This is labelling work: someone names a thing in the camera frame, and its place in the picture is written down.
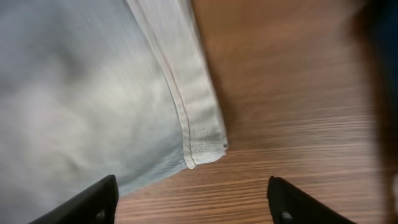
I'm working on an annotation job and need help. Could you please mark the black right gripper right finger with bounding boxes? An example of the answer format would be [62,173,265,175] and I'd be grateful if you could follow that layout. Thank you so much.
[267,176,354,224]

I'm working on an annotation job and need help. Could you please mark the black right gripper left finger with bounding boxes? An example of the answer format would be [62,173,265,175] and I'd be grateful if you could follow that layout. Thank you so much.
[29,175,119,224]

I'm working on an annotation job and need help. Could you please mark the light blue denim shorts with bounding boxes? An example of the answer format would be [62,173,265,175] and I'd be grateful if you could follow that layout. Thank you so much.
[1,0,228,223]

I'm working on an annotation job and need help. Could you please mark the dark blue garment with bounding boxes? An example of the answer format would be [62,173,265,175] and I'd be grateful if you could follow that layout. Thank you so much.
[353,0,397,175]

